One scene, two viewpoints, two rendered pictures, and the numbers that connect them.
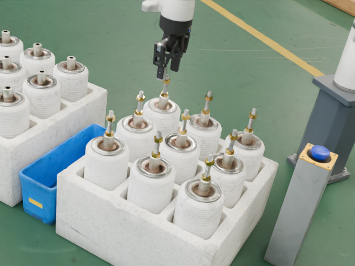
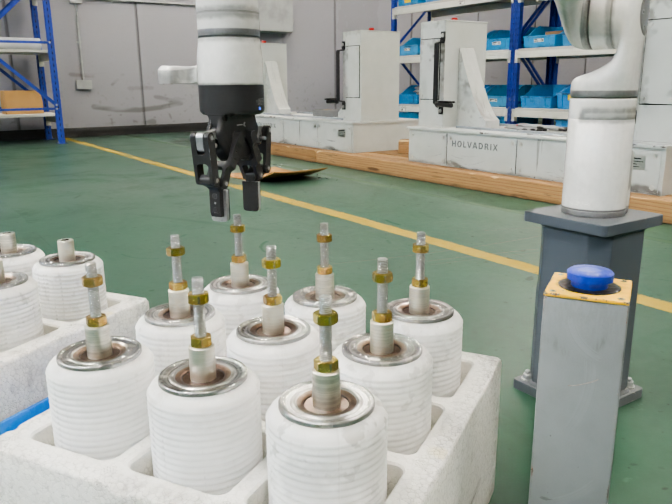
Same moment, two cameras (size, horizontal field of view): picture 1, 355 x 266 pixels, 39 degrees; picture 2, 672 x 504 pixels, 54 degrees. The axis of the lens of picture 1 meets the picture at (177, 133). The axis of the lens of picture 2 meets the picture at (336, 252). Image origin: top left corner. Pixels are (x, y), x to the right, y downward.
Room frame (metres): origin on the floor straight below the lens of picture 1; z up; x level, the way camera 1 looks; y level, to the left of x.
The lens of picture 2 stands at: (0.34, -0.09, 0.49)
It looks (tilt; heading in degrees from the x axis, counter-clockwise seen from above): 14 degrees down; 2
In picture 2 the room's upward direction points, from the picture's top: straight up
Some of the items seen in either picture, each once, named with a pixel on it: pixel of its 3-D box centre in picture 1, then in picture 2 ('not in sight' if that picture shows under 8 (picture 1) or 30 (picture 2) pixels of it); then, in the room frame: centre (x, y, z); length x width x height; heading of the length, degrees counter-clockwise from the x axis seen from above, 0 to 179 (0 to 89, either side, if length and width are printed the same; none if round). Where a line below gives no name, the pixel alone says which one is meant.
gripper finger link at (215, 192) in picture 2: (159, 69); (213, 195); (1.07, 0.07, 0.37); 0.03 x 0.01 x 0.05; 157
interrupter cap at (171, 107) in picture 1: (162, 105); (240, 284); (1.12, 0.05, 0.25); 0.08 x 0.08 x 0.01
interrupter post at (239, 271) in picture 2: (163, 101); (239, 275); (1.12, 0.05, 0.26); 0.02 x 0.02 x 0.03
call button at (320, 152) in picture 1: (319, 153); (589, 280); (0.91, -0.31, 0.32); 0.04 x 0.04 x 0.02
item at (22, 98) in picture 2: not in sight; (21, 102); (6.23, 2.87, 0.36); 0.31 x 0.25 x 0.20; 126
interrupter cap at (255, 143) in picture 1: (245, 141); (419, 311); (1.02, -0.16, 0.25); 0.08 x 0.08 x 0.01
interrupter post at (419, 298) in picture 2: (246, 136); (419, 299); (1.02, -0.16, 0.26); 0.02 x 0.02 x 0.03
